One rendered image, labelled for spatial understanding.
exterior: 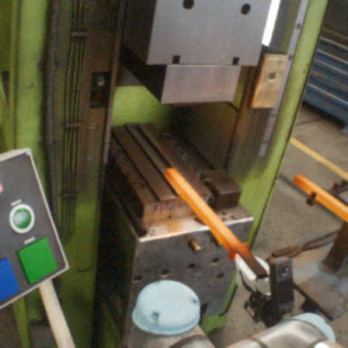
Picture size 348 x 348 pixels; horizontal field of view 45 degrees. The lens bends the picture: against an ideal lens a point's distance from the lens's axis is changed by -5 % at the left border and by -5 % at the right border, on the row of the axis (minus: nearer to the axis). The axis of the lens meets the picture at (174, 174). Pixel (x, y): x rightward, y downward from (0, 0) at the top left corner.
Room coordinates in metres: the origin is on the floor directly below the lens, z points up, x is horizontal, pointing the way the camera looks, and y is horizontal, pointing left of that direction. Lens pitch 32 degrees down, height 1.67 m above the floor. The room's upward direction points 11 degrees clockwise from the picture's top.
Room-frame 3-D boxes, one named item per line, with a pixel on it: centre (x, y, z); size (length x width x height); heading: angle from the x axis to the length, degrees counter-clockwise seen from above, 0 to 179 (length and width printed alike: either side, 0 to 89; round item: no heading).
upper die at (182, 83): (1.15, 0.09, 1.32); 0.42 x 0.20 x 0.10; 32
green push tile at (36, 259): (0.62, 0.25, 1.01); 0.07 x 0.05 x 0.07; 147
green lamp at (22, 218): (0.65, 0.29, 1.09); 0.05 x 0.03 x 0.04; 122
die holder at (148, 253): (1.19, 0.05, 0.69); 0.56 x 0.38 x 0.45; 32
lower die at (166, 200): (1.15, 0.09, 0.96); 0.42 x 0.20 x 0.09; 32
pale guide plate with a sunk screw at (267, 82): (1.25, -0.22, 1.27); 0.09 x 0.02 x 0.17; 122
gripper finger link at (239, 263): (0.71, -0.19, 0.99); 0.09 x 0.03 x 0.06; 35
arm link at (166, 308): (0.34, -0.02, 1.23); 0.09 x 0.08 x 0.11; 35
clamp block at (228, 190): (1.12, -0.14, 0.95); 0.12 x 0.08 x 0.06; 32
